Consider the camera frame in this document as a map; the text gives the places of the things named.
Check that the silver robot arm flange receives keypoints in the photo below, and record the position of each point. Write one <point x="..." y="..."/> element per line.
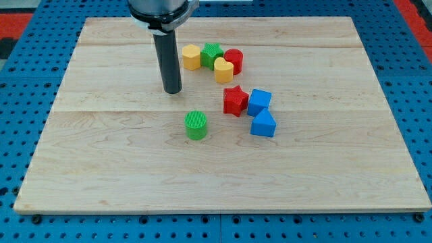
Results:
<point x="161" y="17"/>

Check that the green circle block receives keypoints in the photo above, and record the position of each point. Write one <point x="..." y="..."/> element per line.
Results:
<point x="196" y="125"/>

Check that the red star block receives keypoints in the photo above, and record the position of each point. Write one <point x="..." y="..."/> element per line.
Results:
<point x="235" y="100"/>

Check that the yellow heart block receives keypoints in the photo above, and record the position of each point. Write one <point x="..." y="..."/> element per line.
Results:
<point x="223" y="70"/>

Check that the red circle block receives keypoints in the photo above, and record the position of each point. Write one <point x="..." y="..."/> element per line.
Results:
<point x="235" y="56"/>

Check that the green star block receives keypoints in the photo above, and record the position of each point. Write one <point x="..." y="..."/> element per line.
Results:
<point x="209" y="54"/>

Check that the blue triangle block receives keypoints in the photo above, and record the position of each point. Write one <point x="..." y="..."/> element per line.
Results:
<point x="263" y="124"/>

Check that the blue cube block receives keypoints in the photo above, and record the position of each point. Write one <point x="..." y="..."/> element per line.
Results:
<point x="258" y="100"/>

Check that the light wooden board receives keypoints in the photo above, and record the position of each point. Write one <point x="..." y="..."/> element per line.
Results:
<point x="115" y="142"/>

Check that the yellow hexagon block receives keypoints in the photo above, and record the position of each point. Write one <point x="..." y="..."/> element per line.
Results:
<point x="191" y="57"/>

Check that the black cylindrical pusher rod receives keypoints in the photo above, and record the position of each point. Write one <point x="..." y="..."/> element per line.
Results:
<point x="169" y="66"/>

